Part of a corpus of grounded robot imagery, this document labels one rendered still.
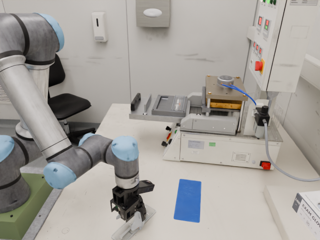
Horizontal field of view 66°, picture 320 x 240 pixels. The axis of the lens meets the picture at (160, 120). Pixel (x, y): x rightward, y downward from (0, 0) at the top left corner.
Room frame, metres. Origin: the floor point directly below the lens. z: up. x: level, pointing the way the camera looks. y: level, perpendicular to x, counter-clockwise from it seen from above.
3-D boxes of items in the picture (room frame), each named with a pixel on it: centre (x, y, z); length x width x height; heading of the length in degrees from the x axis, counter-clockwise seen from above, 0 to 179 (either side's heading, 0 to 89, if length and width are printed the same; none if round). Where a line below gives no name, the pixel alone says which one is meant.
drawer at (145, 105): (1.19, -0.01, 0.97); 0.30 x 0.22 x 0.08; 81
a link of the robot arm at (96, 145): (0.63, 0.20, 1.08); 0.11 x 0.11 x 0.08; 62
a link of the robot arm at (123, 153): (0.60, 0.10, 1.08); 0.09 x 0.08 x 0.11; 62
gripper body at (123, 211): (0.59, 0.10, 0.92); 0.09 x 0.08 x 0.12; 143
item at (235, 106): (1.13, -0.31, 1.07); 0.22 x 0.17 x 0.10; 171
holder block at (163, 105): (1.18, -0.05, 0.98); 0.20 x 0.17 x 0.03; 171
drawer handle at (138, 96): (1.21, 0.13, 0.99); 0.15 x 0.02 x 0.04; 171
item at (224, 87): (1.12, -0.34, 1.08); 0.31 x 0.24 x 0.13; 171
